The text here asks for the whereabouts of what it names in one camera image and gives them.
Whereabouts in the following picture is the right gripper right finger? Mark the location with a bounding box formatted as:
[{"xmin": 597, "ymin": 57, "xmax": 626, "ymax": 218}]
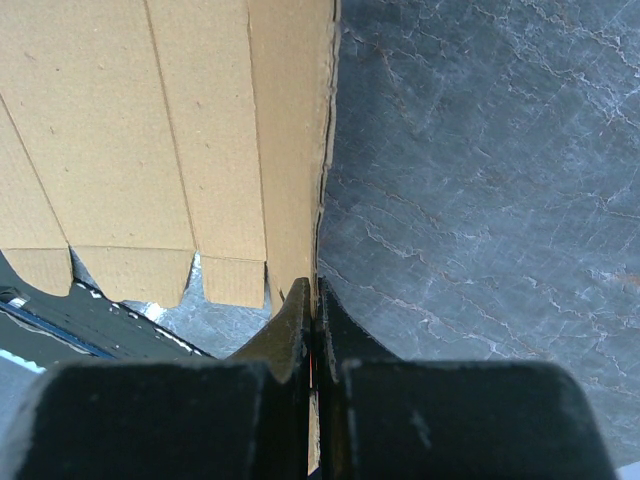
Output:
[{"xmin": 316, "ymin": 281, "xmax": 616, "ymax": 479}]

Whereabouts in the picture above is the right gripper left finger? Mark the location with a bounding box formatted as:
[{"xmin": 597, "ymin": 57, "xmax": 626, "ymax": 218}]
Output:
[{"xmin": 1, "ymin": 278, "xmax": 311, "ymax": 479}]

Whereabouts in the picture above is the brown cardboard box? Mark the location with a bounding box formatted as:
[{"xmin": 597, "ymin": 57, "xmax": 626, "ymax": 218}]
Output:
[{"xmin": 0, "ymin": 0, "xmax": 342, "ymax": 476}]

